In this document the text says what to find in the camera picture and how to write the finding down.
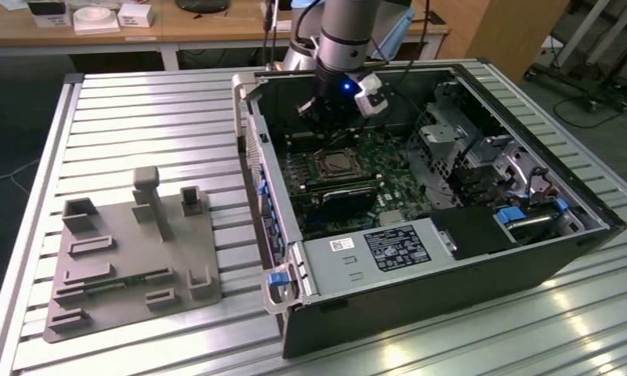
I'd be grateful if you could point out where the silver CPU with green edge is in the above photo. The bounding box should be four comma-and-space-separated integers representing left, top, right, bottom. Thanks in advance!
329, 154, 355, 174

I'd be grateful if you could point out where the metal socket cover frame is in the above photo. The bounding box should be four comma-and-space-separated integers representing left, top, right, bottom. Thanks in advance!
317, 149, 361, 183

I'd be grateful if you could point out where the CPU socket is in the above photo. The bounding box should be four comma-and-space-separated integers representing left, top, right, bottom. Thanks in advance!
313, 147, 362, 184

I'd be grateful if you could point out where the metal disk bay cage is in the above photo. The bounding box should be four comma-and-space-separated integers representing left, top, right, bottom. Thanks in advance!
410, 80, 512, 208

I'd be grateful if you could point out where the green motherboard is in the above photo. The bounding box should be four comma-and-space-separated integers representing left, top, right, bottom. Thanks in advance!
277, 128, 436, 240

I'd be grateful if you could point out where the black graphics card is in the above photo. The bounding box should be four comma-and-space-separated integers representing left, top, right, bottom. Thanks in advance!
313, 186, 379, 229

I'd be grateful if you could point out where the small silver heat sink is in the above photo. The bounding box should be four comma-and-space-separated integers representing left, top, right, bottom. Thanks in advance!
379, 209, 409, 227

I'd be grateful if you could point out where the wooden desk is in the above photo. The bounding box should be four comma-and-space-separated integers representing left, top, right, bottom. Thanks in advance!
0, 0, 452, 71

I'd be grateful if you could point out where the black round base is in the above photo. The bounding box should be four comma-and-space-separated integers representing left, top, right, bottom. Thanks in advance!
175, 0, 231, 12

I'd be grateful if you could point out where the wooden cabinet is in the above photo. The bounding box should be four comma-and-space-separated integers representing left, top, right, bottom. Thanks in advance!
464, 0, 574, 84

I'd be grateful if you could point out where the grey power supply unit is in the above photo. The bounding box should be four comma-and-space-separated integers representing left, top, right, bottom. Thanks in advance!
297, 218, 460, 295

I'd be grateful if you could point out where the white wheeled stand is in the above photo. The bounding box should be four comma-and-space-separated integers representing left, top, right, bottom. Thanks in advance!
524, 0, 627, 114

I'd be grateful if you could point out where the white round holder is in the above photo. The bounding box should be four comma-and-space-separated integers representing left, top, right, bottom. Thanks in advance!
71, 6, 123, 37

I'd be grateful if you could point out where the grey parts rack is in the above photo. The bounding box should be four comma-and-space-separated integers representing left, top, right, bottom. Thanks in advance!
42, 166, 225, 345

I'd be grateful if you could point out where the black and grey PC case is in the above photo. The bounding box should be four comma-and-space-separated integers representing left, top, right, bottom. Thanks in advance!
231, 58, 627, 360

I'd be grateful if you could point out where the white box with black top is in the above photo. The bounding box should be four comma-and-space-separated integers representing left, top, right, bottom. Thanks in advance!
28, 0, 70, 29

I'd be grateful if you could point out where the green RAM stick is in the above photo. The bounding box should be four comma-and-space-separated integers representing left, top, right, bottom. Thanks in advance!
84, 274, 149, 294

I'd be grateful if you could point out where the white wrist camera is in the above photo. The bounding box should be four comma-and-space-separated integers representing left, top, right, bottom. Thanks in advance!
353, 73, 394, 118

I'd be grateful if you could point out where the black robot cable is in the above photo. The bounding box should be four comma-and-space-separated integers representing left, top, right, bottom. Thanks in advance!
404, 0, 433, 76

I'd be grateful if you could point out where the blue disk carrier handle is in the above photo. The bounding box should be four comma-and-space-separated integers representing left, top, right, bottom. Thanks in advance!
494, 206, 529, 227

